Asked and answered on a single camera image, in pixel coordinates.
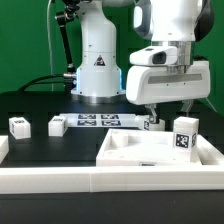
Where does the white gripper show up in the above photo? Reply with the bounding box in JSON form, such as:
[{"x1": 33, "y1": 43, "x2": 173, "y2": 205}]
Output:
[{"x1": 126, "y1": 46, "x2": 210, "y2": 124}]

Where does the white square table top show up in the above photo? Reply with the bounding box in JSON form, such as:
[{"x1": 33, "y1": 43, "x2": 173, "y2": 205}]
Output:
[{"x1": 96, "y1": 129, "x2": 201, "y2": 167}]

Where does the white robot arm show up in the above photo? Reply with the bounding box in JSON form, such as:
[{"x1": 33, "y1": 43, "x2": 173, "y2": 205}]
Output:
[{"x1": 72, "y1": 0, "x2": 214, "y2": 123}]

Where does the white marker base plate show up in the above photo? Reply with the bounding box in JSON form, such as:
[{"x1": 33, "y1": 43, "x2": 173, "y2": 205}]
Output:
[{"x1": 61, "y1": 113, "x2": 137, "y2": 127}]

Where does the black cable bundle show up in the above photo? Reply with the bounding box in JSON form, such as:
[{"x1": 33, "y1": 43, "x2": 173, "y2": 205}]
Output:
[{"x1": 17, "y1": 73, "x2": 77, "y2": 93}]

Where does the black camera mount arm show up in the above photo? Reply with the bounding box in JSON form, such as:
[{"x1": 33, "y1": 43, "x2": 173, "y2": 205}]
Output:
[{"x1": 55, "y1": 0, "x2": 80, "y2": 92}]

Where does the thin white cable left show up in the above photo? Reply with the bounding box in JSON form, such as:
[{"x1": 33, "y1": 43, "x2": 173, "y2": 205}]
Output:
[{"x1": 46, "y1": 0, "x2": 56, "y2": 92}]

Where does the white U-shaped obstacle wall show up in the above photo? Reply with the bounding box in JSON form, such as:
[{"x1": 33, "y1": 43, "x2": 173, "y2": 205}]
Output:
[{"x1": 0, "y1": 133, "x2": 224, "y2": 195}]

